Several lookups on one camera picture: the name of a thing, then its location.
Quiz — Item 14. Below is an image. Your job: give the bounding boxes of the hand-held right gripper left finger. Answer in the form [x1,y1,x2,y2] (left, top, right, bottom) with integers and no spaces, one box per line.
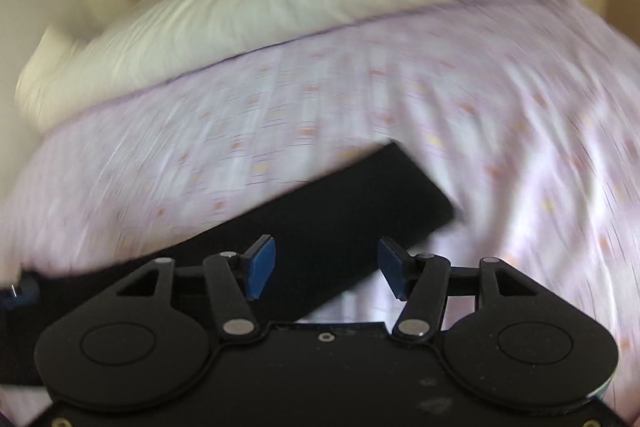
[116,235,277,340]

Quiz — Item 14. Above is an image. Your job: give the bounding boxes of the white pillow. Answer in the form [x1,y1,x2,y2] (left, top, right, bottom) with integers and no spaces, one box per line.
[15,0,551,134]

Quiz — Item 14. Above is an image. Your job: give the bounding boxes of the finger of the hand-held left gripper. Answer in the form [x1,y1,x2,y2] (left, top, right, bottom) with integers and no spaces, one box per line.
[0,274,42,310]

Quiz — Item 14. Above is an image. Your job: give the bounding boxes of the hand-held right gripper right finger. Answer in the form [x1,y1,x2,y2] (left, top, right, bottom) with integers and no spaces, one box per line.
[377,236,537,340]

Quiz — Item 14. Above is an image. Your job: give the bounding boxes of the black pants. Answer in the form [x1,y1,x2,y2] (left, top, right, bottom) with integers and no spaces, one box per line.
[0,142,457,389]

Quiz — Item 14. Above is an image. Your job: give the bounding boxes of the pink patterned bed sheet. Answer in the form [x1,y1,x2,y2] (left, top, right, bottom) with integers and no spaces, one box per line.
[0,0,640,427]

